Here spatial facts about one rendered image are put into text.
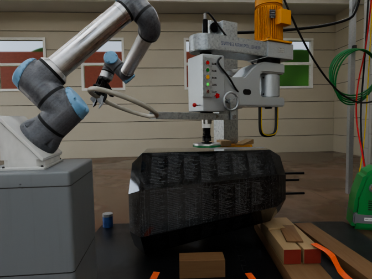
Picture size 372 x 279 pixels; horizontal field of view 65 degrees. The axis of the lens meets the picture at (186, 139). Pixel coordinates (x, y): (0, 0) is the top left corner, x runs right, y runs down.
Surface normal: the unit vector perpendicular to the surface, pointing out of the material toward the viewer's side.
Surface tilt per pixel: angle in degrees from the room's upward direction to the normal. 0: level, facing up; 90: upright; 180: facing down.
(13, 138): 90
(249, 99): 90
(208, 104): 90
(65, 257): 90
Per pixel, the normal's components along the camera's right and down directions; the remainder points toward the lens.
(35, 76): 0.22, -0.11
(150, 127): 0.08, 0.07
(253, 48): 0.49, 0.05
